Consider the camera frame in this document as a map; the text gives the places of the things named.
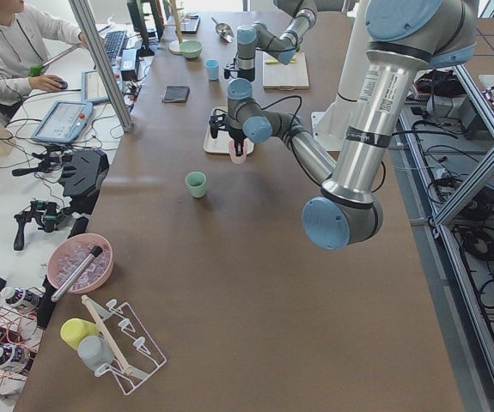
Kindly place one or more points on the grey folded cloth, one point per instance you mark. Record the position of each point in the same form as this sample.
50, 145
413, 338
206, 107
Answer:
176, 94

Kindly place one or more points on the far teach pendant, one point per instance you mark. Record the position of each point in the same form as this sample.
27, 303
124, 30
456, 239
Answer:
92, 88

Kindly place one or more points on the grey cup on rack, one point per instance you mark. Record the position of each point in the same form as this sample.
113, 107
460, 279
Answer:
95, 351

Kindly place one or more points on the pink bowl with ice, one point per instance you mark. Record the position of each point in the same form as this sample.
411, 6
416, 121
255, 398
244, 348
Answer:
71, 253

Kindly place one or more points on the yellow cup on rack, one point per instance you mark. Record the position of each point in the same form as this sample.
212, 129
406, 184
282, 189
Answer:
74, 330

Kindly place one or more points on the wooden cutting board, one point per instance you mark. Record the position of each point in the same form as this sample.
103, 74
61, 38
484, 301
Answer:
286, 77

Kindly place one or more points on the metal ice scoop handle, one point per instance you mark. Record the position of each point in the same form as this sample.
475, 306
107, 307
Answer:
75, 275

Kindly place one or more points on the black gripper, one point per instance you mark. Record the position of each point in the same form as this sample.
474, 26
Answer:
245, 74
237, 137

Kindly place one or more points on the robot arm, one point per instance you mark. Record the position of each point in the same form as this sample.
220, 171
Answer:
405, 37
283, 47

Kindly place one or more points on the seated person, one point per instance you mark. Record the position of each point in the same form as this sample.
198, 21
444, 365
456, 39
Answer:
23, 30

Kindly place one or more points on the aluminium frame post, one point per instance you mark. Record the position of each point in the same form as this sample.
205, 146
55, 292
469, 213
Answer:
85, 19

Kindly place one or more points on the teach pendant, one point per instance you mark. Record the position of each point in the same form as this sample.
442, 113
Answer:
64, 122
92, 88

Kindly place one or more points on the blue plastic cup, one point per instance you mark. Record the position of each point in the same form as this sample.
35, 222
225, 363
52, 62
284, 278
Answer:
212, 69

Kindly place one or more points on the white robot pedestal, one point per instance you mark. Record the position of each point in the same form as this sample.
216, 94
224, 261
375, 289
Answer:
329, 127

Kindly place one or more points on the white wire cup rack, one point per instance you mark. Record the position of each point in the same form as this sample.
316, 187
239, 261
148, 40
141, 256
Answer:
137, 356

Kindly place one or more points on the black keyboard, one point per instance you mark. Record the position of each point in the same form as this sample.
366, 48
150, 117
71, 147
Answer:
114, 43

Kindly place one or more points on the cream rabbit tray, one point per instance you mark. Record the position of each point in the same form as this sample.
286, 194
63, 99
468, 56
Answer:
220, 145

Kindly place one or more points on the green bowl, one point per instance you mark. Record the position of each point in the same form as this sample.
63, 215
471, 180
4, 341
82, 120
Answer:
190, 49

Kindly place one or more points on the pink plastic cup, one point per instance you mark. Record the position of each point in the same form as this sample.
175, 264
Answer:
235, 158

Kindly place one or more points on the metal scoop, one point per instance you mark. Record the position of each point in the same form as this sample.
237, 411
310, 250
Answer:
223, 30

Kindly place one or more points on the green plastic cup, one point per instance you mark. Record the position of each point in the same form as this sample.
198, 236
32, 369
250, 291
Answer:
196, 184

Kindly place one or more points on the near teach pendant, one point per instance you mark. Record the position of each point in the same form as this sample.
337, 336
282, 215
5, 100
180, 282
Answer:
64, 122

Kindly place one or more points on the wooden cup stand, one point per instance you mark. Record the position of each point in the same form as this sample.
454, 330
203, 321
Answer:
175, 45

